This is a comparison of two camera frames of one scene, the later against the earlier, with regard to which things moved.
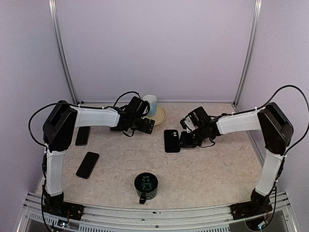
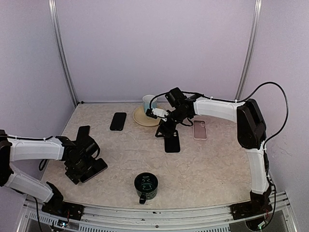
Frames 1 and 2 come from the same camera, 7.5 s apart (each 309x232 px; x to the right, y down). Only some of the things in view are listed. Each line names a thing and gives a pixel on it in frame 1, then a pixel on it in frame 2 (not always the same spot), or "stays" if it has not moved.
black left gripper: (145, 127) → (75, 176)
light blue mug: (152, 99) stays
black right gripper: (186, 143) → (161, 128)
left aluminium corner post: (57, 39) stays
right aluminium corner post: (251, 52) stays
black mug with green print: (146, 184) stays
